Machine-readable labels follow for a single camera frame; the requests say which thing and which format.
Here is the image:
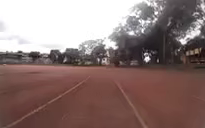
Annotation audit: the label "small pale building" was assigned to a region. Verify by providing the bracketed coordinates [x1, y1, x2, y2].
[100, 56, 111, 66]

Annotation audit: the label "row of distant trees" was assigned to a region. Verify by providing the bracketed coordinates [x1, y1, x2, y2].
[28, 38, 108, 66]

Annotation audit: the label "red running track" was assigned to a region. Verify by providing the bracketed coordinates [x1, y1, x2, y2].
[0, 63, 205, 128]

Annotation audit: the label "group of tall trees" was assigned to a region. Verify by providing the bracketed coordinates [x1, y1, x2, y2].
[107, 0, 205, 67]

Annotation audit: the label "dark pole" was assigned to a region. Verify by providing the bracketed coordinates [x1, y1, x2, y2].
[161, 30, 167, 65]

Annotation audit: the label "grass strip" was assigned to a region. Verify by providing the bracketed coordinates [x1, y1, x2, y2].
[146, 63, 205, 71]

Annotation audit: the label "low grey buildings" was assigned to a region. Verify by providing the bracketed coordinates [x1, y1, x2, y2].
[0, 50, 53, 65]

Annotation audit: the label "long multi-storey building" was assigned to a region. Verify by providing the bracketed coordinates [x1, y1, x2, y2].
[182, 45, 205, 65]

